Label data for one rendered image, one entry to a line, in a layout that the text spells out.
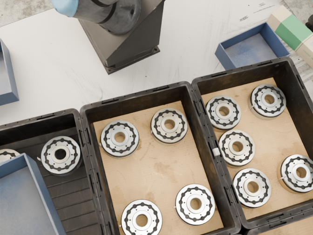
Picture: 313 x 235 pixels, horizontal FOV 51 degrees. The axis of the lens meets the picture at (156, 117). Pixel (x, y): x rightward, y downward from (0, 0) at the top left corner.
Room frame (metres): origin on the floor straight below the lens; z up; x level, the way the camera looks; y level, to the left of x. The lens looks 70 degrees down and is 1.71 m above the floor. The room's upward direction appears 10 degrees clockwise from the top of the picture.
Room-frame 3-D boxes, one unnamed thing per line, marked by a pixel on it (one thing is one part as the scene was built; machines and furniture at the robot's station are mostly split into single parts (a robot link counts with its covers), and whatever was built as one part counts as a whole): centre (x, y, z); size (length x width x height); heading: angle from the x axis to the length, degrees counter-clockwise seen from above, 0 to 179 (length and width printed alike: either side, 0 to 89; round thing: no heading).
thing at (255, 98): (0.42, -0.31, 0.86); 0.10 x 0.10 x 0.01
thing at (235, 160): (0.27, -0.23, 0.86); 0.10 x 0.10 x 0.01
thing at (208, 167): (0.16, -0.02, 0.87); 0.40 x 0.30 x 0.11; 26
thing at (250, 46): (0.65, -0.29, 0.74); 0.20 x 0.15 x 0.07; 128
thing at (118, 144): (0.23, 0.09, 0.86); 0.05 x 0.05 x 0.01
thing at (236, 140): (0.27, -0.23, 0.86); 0.05 x 0.05 x 0.01
